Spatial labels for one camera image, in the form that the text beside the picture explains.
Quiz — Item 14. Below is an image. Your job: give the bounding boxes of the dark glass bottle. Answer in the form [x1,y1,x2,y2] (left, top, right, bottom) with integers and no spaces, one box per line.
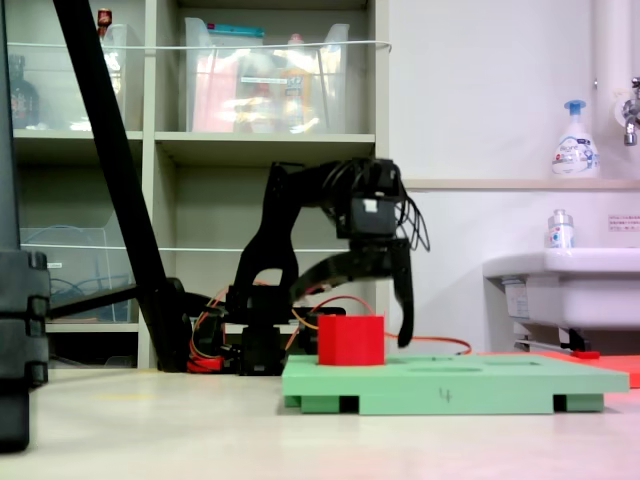
[7,54,42,130]

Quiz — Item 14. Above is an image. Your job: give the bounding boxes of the long orange wire loop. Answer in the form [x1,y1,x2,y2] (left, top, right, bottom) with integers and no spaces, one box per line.
[384,330,474,357]

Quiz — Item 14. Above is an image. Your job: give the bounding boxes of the red octagonal pillar block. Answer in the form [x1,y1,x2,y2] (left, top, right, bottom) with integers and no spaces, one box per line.
[317,314,386,366]

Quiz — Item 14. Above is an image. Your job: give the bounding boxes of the metal faucet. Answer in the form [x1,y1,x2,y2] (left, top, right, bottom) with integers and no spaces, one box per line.
[619,76,640,148]

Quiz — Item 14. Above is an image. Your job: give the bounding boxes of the clear bin with dark bottle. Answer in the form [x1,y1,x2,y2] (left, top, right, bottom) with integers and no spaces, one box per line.
[6,22,130,132]

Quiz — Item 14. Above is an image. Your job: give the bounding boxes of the white shelf guard cord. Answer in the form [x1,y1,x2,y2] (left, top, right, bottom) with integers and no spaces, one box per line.
[6,39,394,53]
[19,240,351,254]

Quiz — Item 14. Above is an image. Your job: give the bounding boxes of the black gripper cable loops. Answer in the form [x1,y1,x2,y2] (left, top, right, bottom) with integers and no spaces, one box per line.
[396,192,432,254]

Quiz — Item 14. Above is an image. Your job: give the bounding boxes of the beige shelf unit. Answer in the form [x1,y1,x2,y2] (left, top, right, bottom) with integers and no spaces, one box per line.
[0,0,392,372]

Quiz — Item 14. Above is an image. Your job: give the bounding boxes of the black tripod leg tube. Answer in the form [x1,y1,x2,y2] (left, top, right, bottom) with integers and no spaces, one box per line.
[51,0,212,374]

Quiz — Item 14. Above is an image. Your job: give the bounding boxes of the green shape sorter board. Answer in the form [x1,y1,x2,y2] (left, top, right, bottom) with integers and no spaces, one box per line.
[280,353,631,417]

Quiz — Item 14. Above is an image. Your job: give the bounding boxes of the white sink basin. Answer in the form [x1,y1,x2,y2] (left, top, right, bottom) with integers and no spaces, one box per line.
[482,246,640,352]

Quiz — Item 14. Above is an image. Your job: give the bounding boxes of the small clear sanitizer bottle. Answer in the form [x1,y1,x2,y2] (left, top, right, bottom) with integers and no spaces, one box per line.
[544,208,576,250]

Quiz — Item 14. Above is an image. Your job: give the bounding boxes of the orange labelled detergent bottle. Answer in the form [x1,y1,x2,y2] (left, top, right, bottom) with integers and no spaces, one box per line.
[279,33,315,134]

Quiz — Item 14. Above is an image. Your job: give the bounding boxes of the small orange flat block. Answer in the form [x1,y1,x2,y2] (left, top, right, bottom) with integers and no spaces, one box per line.
[572,349,640,390]

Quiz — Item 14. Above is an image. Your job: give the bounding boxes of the small wall notice label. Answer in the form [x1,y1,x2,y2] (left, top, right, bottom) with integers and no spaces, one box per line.
[607,213,640,234]

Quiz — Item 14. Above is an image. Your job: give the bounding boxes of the clear bin with supplies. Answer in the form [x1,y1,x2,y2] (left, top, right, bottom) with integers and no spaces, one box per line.
[183,17,352,135]

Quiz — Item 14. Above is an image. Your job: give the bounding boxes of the white soap pump bottle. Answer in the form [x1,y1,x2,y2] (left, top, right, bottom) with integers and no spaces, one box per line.
[551,99,601,180]

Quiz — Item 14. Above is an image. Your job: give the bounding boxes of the thin black tripod brace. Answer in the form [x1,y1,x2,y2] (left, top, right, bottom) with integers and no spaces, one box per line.
[47,283,141,321]

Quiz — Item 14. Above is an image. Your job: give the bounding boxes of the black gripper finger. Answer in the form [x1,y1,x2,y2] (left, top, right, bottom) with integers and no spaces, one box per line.
[288,248,401,304]
[391,247,417,350]

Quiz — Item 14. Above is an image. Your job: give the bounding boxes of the clear empty plastic bin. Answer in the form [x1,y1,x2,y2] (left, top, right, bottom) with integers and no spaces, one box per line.
[19,227,140,325]

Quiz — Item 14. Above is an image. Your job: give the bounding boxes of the notched black tripod leg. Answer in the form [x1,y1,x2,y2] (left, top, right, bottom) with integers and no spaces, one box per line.
[0,0,52,454]

